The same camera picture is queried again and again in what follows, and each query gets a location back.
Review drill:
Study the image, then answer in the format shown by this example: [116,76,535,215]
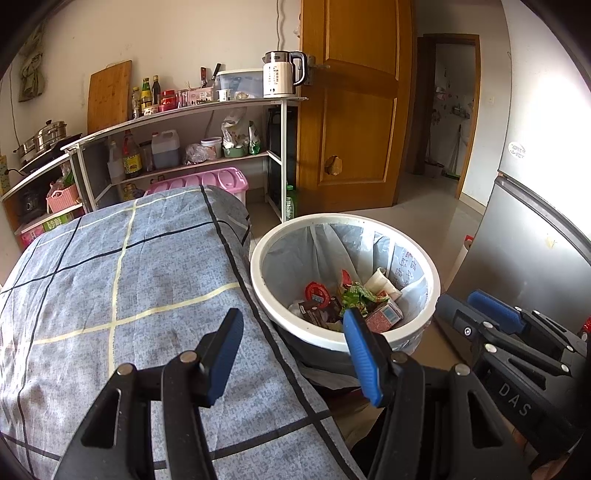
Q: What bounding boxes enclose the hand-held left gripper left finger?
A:
[53,308,245,480]

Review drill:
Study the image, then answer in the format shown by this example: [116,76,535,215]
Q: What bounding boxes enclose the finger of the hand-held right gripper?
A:
[467,290,587,354]
[436,294,572,376]

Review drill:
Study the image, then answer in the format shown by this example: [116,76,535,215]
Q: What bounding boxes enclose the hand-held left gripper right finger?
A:
[342,307,532,480]

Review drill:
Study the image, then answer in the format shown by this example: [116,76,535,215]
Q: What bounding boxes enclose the red strawberry milk carton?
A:
[365,300,403,334]

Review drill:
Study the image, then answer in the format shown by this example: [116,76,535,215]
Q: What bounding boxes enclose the brown chocolate wrapper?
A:
[300,302,343,329]

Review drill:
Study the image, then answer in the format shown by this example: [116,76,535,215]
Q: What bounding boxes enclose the green snack wrapper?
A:
[339,281,389,308]

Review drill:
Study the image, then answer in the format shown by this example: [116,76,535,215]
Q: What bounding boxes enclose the white round trash bin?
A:
[249,213,441,377]

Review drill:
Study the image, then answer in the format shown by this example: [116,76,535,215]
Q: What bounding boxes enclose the red round lid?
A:
[305,281,334,306]

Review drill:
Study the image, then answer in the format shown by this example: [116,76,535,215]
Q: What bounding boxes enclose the white tissue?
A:
[365,268,402,297]

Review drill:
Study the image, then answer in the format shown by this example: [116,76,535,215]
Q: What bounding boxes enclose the grey refrigerator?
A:
[445,0,591,333]

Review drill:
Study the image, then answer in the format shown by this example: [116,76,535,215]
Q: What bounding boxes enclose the clear bin liner bag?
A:
[261,224,431,324]

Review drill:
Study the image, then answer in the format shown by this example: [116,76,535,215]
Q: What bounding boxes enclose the mop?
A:
[443,124,462,179]

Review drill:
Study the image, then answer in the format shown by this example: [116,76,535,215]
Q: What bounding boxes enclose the pink plastic storage box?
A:
[144,167,249,208]

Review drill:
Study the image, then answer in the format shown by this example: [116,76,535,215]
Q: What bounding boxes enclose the tied plastic bag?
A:
[182,144,208,166]

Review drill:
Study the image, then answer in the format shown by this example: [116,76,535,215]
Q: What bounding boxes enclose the dark liquid jerry can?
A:
[151,130,181,169]

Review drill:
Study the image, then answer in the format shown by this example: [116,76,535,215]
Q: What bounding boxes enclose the green cardboard box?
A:
[39,215,75,234]

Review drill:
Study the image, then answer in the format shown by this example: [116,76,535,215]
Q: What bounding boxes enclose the soy sauce bottle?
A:
[122,130,143,178]

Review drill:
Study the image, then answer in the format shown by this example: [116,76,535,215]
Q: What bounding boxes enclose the white plastic bottle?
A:
[107,141,125,183]

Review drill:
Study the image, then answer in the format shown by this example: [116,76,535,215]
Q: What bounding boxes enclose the white food bags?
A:
[222,115,262,155]

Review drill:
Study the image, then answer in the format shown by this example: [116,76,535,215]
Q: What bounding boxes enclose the pink woven basket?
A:
[46,184,78,213]

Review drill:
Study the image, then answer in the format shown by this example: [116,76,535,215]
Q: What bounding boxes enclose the black kitchen appliance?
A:
[18,189,47,217]

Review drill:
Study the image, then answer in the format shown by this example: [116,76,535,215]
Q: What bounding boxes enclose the white metal shelf rack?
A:
[62,96,308,224]

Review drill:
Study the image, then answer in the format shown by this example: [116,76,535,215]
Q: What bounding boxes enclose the pink knife holder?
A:
[187,64,222,104]

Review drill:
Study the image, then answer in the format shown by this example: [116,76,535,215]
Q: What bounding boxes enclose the wooden door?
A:
[298,0,414,213]

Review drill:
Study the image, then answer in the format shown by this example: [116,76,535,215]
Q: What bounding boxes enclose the low white shelf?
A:
[0,154,88,245]

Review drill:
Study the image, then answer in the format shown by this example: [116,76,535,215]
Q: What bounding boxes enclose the black induction cooker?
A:
[18,134,84,174]

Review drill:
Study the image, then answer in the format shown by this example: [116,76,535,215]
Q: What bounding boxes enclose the clear storage box blue lid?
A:
[216,69,265,100]

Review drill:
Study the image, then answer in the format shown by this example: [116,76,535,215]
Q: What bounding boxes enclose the wooden cutting board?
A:
[88,60,132,134]

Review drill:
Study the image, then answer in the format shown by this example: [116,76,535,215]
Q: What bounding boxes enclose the white electric kettle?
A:
[263,50,308,97]

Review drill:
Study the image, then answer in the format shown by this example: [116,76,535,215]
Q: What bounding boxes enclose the steel steamer pot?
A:
[14,120,68,160]

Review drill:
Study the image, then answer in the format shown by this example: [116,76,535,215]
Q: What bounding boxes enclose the hanging grey cloth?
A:
[18,28,47,102]

